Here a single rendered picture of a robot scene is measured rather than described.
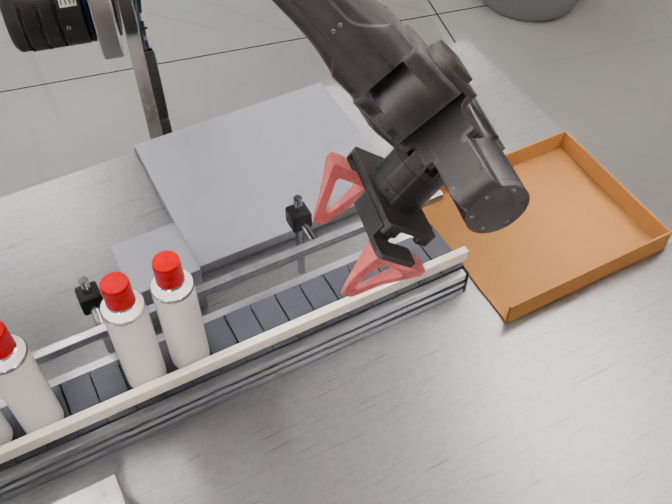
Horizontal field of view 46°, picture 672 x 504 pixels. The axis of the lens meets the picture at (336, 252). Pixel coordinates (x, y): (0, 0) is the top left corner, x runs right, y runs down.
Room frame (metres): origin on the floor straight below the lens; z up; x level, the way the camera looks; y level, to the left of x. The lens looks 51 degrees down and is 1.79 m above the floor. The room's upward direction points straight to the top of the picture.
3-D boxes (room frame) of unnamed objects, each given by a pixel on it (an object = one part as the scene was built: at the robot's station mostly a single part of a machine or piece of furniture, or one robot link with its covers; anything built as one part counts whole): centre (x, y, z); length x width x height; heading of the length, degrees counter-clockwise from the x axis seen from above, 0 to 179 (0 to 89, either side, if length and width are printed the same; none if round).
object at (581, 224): (0.83, -0.32, 0.85); 0.30 x 0.26 x 0.04; 118
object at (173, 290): (0.56, 0.19, 0.98); 0.05 x 0.05 x 0.20
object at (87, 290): (0.58, 0.31, 0.91); 0.07 x 0.03 x 0.17; 28
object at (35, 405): (0.46, 0.37, 0.98); 0.05 x 0.05 x 0.20
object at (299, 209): (0.72, 0.04, 0.91); 0.07 x 0.03 x 0.17; 28
